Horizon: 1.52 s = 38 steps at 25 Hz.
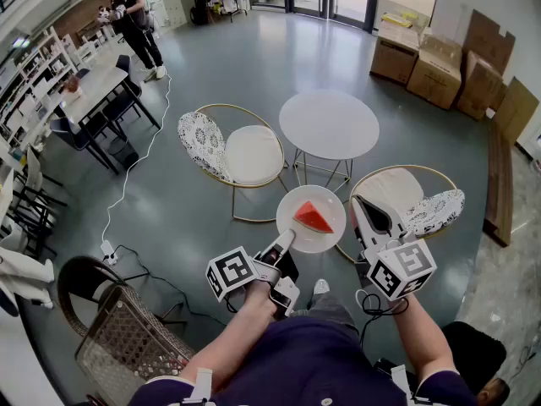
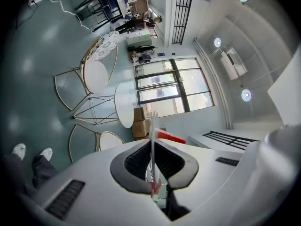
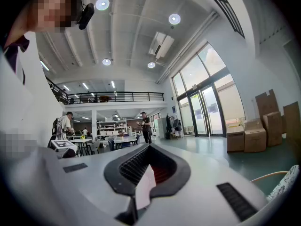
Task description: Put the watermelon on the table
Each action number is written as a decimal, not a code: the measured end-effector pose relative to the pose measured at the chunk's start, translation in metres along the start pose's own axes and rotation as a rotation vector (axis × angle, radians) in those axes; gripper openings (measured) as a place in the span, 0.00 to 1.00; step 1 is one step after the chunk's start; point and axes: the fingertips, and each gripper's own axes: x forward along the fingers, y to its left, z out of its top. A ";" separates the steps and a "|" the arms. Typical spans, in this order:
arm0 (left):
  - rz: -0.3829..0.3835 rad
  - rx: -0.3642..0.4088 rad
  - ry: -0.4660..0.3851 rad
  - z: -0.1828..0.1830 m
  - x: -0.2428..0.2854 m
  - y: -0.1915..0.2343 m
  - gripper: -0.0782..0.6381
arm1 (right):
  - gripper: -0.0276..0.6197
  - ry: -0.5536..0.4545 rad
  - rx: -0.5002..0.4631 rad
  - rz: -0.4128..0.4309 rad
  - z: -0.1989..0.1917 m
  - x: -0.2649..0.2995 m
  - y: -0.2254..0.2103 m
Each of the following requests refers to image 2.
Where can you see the white ceiling pipes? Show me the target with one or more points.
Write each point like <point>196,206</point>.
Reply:
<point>218,86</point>

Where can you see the brown cardboard box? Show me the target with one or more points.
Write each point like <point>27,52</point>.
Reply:
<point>139,114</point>
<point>140,129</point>

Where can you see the white desk with black legs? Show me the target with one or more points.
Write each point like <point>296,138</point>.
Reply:
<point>120,1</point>

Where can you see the black-framed glass door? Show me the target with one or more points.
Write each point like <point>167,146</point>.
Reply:
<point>164,83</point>

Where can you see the red watermelon slice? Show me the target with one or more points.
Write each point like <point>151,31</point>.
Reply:
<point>171,136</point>

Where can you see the black white floral cushion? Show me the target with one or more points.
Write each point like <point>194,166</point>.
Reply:
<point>105,45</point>

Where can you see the round white table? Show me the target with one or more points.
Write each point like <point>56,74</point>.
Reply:
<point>124,105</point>

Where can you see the pale metal locker cabinet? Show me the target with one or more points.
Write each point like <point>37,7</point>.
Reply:
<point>138,38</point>

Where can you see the person's dark trousers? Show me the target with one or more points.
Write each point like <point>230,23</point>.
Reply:
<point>43,171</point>

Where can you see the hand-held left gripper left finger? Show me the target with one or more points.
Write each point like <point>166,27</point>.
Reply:
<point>98,173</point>

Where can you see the gold frame white seat chair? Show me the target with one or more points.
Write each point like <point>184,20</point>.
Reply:
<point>109,141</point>
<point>95,76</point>

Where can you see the white ceiling air conditioner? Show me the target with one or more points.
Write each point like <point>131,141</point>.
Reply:
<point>232,63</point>

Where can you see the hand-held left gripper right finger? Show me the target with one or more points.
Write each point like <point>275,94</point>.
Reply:
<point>211,171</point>

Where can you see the person's white sneaker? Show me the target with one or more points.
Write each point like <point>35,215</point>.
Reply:
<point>19,149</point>
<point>46,153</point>

